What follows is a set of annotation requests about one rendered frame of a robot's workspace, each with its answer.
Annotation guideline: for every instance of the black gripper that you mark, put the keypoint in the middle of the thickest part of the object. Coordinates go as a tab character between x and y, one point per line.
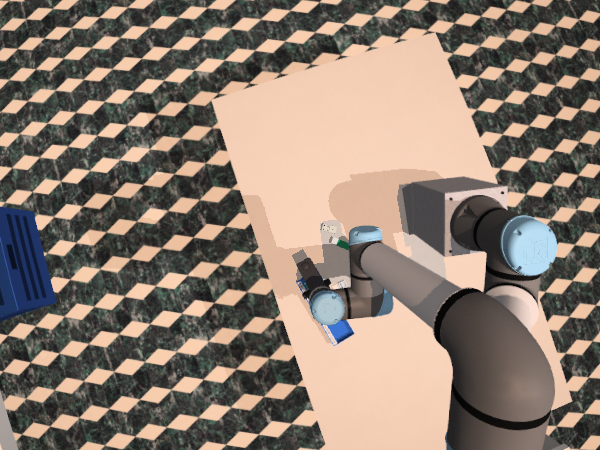
307	292

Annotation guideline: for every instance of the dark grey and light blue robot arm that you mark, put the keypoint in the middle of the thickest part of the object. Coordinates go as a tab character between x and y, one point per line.
503	387

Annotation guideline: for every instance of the white domino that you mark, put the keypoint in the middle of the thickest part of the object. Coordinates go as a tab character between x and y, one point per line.
341	284

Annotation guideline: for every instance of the grey domino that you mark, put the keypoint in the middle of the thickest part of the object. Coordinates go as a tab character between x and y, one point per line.
329	228

